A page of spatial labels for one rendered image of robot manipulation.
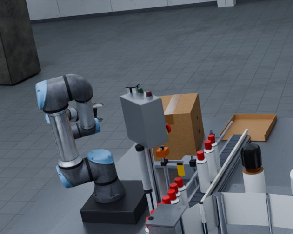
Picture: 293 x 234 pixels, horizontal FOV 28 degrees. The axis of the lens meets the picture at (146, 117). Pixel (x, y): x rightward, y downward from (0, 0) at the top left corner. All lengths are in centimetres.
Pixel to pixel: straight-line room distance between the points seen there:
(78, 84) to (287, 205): 100
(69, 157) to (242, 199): 81
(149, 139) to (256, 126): 133
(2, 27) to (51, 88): 577
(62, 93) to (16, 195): 274
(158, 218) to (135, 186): 78
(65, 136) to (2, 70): 588
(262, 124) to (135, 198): 108
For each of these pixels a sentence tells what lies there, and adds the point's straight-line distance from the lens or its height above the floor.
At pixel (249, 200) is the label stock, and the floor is 103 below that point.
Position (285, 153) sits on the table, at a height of 83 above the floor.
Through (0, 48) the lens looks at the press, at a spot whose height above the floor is 57.
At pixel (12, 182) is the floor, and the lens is 544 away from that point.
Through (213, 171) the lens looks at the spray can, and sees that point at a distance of 280.
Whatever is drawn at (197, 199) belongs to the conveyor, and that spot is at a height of 88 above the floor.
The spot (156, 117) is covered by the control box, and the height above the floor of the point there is 140.
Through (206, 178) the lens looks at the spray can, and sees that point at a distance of 270.
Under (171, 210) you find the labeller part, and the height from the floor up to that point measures 114.
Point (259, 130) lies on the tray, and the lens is 343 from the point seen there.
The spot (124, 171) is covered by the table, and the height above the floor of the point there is 83.
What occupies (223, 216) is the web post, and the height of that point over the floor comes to 97.
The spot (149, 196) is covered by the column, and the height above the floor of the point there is 99.
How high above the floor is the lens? 222
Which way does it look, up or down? 21 degrees down
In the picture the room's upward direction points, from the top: 10 degrees counter-clockwise
